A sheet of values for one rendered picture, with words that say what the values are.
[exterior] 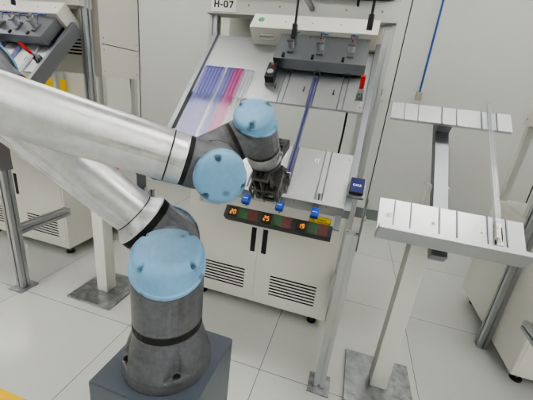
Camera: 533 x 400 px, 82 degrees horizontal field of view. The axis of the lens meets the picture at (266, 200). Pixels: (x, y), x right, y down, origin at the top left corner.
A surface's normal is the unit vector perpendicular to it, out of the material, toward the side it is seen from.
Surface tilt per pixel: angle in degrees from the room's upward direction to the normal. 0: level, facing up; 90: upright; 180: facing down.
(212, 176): 90
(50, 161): 95
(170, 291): 88
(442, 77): 90
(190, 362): 73
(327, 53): 47
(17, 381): 0
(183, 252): 8
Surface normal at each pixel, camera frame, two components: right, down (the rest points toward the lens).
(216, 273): -0.28, 0.29
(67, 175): 0.23, 0.37
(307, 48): -0.13, -0.43
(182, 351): 0.59, 0.03
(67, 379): 0.11, -0.94
